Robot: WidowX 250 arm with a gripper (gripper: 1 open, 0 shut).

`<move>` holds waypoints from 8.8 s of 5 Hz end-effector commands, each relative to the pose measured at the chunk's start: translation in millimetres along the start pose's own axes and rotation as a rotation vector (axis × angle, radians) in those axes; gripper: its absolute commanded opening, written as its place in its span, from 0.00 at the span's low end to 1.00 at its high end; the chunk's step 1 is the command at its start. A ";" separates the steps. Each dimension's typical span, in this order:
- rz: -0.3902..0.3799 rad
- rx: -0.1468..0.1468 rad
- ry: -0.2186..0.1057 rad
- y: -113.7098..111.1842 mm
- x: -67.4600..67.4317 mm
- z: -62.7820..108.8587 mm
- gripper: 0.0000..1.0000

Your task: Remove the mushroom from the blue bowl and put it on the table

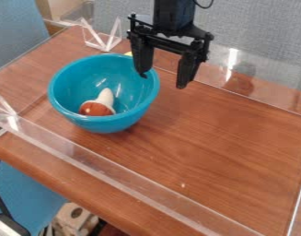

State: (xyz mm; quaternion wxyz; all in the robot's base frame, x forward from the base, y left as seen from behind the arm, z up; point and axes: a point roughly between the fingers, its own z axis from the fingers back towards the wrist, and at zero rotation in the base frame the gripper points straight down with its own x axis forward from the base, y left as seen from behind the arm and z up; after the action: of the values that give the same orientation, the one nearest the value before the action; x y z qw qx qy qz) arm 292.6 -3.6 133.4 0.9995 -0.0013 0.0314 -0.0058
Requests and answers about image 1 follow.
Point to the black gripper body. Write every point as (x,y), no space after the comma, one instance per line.
(181,40)

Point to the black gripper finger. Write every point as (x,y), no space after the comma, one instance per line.
(142,54)
(186,70)

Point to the brown capped toy mushroom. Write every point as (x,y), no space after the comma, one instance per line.
(100,106)

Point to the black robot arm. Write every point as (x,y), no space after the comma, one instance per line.
(173,13)

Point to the blue plastic bowl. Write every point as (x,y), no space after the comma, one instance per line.
(81,79)

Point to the clear acrylic front barrier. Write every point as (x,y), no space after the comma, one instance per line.
(130,200)

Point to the white block with hole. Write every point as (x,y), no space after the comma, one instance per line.
(74,221)

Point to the clear acrylic corner bracket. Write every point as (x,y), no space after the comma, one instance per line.
(98,40)

